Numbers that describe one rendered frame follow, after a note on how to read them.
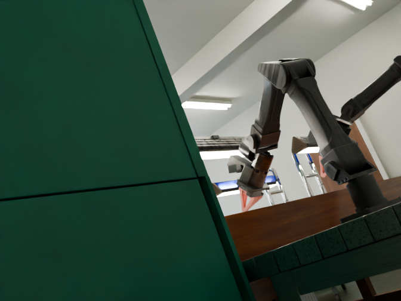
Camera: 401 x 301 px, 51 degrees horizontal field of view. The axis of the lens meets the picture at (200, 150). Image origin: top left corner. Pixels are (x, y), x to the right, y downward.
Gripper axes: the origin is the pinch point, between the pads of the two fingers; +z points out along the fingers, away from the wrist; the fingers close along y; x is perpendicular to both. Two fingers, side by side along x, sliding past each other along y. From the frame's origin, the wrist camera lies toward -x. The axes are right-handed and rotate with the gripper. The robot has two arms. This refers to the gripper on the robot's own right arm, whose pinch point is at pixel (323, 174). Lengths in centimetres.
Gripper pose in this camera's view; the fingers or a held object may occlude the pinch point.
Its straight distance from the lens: 162.2
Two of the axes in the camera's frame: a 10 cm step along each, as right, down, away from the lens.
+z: -2.9, 9.1, 2.9
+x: 6.9, 4.1, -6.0
